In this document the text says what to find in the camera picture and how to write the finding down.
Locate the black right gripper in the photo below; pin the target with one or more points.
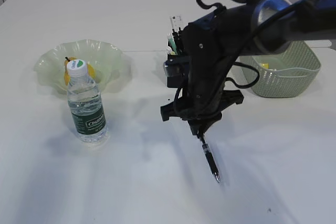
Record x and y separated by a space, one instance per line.
201 97

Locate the black gel pen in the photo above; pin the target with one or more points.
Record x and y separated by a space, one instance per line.
176 38
180 46
209 158

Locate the teal green pen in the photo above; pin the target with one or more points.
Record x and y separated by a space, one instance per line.
172 43

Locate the transparent plastic ruler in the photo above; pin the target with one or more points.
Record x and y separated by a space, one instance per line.
177 23

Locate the clear water bottle green label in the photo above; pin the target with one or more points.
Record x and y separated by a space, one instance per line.
84 101

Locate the yellow pear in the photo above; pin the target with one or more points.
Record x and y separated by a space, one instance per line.
92 70

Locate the yellow pen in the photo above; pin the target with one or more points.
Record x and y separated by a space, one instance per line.
170 51

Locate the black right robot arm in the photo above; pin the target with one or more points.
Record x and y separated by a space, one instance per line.
214 42

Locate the black square pen holder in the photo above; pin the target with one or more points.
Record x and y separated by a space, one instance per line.
174 82

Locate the green plastic woven basket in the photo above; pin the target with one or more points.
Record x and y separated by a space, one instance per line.
297 67

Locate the green wavy glass plate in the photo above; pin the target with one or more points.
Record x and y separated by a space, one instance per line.
108 61

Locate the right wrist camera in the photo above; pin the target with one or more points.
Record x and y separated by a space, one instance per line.
176 66

